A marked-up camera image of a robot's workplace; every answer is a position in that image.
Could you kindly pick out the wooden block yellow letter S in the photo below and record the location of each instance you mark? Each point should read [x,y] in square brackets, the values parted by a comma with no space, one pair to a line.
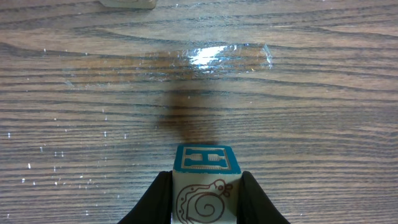
[133,4]

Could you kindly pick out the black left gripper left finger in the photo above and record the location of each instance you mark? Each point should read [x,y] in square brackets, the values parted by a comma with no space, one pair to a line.
[155,206]

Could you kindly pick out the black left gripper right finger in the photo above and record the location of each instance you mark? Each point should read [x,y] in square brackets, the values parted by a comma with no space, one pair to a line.
[254,206]

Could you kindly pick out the clear tape patch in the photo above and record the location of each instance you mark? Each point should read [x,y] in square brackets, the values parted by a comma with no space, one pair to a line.
[166,65]

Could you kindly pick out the wooden block blue letter H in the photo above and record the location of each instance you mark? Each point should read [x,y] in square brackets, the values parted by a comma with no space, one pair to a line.
[205,184]

